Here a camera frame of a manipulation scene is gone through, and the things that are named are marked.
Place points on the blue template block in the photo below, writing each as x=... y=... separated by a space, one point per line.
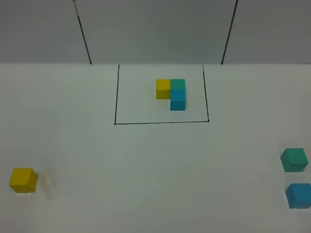
x=178 y=100

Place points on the yellow template block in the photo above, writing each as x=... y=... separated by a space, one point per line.
x=163 y=89

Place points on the green template block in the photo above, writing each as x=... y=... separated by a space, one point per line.
x=178 y=84

